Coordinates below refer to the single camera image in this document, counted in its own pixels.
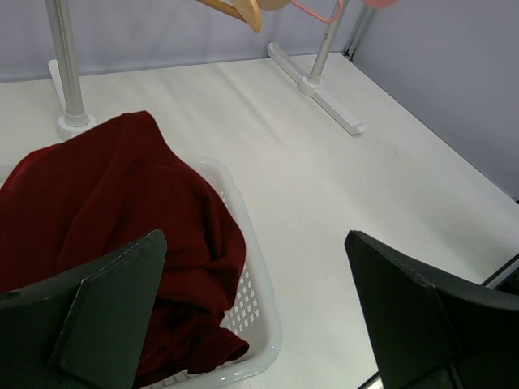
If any thin pink wire hanger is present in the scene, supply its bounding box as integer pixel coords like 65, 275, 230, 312
290, 0, 345, 24

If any metal clothes rack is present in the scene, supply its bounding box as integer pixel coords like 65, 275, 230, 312
45, 0, 366, 140

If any beige wooden hanger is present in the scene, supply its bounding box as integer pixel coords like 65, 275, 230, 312
257, 0, 291, 11

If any light wood hanger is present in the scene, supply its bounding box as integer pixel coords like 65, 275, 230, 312
197, 0, 262, 33

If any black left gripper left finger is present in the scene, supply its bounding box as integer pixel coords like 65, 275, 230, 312
1, 229, 167, 388

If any thick pink plastic hanger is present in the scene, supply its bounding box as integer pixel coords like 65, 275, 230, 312
362, 0, 397, 9

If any dark maroon t shirt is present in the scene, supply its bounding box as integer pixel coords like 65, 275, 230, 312
1, 111, 249, 387

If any bright red t shirt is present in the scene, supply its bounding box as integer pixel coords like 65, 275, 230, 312
3, 149, 46, 187

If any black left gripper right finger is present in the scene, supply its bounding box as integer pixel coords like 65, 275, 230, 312
345, 231, 518, 388

